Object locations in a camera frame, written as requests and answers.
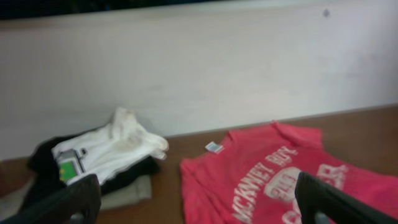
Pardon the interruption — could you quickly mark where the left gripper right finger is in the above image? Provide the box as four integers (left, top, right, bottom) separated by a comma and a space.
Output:
295, 172, 397, 224

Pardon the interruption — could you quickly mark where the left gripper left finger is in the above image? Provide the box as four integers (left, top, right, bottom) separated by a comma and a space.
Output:
1, 174, 101, 224

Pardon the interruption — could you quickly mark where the orange soccer t-shirt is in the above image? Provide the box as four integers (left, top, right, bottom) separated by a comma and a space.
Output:
180, 122, 397, 224

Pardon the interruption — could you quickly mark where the black folded garment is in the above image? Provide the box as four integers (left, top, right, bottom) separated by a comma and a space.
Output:
19, 134, 160, 211

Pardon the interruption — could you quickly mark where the white folded t-shirt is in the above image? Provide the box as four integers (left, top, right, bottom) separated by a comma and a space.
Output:
52, 108, 169, 185

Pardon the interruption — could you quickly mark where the beige folded garment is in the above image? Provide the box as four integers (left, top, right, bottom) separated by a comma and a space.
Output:
1, 175, 152, 221

